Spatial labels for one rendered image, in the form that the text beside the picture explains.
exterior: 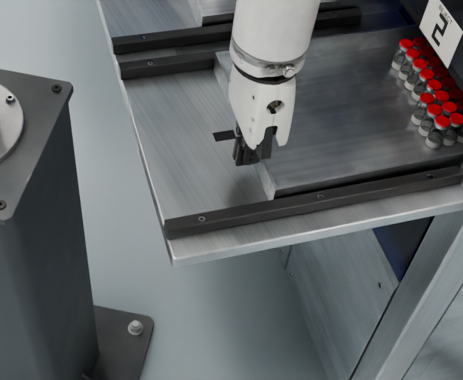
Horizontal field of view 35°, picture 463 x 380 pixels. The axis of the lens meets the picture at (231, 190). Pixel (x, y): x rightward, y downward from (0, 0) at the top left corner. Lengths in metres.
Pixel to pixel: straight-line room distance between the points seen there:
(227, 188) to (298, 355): 0.94
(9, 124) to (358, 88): 0.50
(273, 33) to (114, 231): 1.30
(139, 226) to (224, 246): 1.11
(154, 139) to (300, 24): 0.32
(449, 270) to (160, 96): 0.49
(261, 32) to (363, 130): 0.34
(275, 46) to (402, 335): 0.67
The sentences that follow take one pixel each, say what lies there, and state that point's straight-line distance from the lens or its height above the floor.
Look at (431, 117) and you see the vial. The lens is 1.03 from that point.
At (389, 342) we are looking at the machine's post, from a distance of 1.33.
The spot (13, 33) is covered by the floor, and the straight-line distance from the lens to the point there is 2.55.
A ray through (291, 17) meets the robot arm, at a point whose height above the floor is 1.16.
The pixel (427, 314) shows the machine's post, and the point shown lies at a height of 0.59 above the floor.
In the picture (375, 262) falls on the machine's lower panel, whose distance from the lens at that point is 1.30.
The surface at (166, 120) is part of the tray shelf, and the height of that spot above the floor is 0.88.
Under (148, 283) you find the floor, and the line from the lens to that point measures 1.88.
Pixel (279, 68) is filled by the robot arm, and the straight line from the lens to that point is 0.77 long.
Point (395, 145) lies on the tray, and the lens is 1.03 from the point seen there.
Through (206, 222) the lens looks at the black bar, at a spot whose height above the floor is 0.90.
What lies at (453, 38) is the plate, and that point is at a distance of 0.98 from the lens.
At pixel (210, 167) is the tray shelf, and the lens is 0.95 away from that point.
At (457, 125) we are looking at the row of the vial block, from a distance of 1.03.
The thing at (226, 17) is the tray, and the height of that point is 0.91.
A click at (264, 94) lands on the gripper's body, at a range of 0.79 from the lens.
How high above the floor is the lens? 1.60
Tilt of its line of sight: 51 degrees down
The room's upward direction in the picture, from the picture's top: 8 degrees clockwise
